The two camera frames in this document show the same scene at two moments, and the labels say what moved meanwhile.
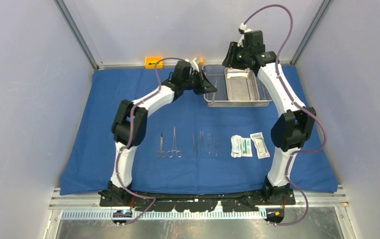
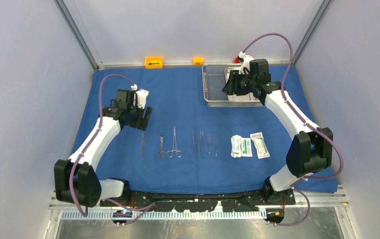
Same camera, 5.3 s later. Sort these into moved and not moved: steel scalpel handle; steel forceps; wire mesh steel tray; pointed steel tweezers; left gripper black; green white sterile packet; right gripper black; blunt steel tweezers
Moved: right gripper black; left gripper black; steel scalpel handle
Not moved: green white sterile packet; blunt steel tweezers; pointed steel tweezers; wire mesh steel tray; steel forceps
